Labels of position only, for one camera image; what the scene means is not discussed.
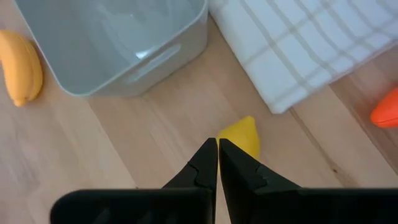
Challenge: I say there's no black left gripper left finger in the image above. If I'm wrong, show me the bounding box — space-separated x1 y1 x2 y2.
50 138 218 224

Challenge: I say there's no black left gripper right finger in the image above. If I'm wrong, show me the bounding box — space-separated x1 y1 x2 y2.
219 138 398 224

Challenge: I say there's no yellow toy lemon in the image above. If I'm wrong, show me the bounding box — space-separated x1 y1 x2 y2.
216 115 261 161

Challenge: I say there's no orange toy carrot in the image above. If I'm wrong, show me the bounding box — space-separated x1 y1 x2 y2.
369 88 398 129

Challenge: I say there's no yellow toy banana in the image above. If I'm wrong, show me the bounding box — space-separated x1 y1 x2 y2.
0 29 44 108

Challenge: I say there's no grey plastic tub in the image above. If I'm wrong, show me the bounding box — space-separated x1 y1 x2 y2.
14 0 209 98

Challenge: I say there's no white checked dish towel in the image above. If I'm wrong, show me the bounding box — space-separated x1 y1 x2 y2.
208 0 398 114

